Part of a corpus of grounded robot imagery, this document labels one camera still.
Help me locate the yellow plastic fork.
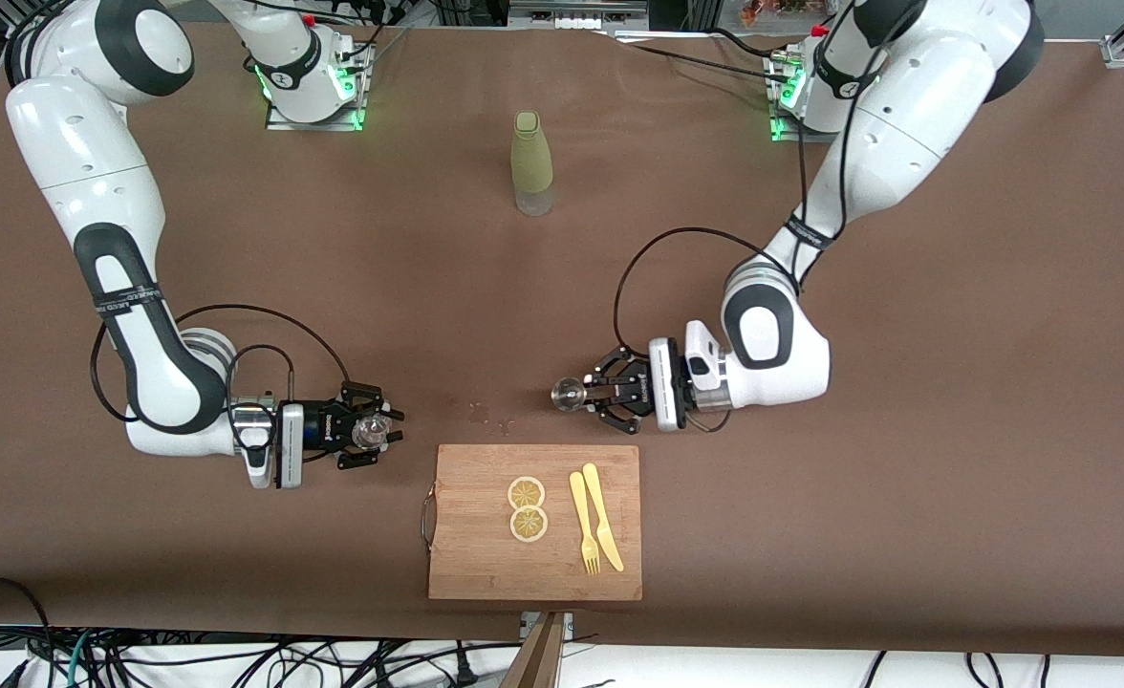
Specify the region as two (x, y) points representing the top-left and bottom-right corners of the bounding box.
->
(569, 471), (602, 577)

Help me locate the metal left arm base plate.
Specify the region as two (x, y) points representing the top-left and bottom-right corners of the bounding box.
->
(766, 53), (845, 144)

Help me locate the yellow plastic knife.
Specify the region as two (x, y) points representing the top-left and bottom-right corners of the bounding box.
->
(582, 462), (626, 573)

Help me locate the white power strip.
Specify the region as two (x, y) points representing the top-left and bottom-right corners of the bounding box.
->
(509, 0), (649, 30)

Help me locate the small clear glass cup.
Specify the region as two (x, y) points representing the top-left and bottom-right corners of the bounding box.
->
(350, 413), (393, 450)

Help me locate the wooden cutting board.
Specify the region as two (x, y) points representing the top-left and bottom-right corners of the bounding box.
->
(421, 443), (643, 603)

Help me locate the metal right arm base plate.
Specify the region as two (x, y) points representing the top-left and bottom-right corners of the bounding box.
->
(266, 43), (372, 132)

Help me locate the black power cable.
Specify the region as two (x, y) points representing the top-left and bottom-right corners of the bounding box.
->
(610, 27), (797, 85)

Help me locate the brown table cover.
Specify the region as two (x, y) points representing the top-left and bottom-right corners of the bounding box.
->
(0, 17), (1124, 658)

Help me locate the green sleeved glass bottle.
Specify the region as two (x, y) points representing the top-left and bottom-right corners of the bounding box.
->
(510, 111), (555, 218)

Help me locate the wooden beam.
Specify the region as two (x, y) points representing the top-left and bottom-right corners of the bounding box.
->
(500, 612), (568, 688)

